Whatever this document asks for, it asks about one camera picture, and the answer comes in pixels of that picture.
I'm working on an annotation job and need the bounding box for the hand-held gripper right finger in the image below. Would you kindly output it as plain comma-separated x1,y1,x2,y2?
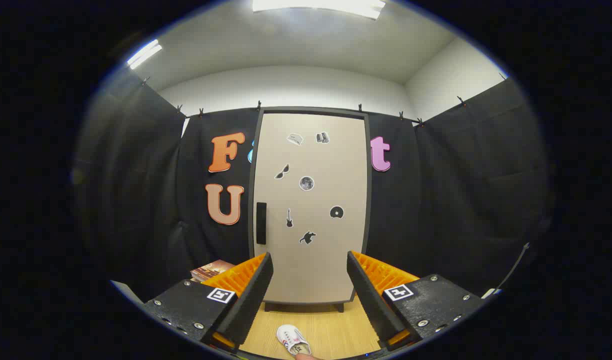
347,251,487,351

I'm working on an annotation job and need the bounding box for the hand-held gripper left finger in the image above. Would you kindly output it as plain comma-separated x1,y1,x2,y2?
143,252,274,353

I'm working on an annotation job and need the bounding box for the white shoe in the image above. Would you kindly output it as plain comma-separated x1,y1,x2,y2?
276,324,312,357

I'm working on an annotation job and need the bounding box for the dark grey shoe cabinet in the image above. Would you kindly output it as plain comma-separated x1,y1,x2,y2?
248,106,373,313

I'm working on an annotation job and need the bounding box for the black backdrop cloth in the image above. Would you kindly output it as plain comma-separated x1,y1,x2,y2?
73,70,554,301

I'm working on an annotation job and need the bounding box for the grey chair back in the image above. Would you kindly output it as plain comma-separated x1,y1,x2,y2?
110,280,148,307

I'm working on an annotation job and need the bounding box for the row of black cloth clips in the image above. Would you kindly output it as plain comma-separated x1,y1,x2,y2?
141,72,507,126

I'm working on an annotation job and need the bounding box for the narrow ceiling light panel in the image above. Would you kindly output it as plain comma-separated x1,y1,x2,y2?
127,40,163,69

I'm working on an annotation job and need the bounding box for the wide ceiling light panel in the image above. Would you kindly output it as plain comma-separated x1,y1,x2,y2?
252,0,387,20

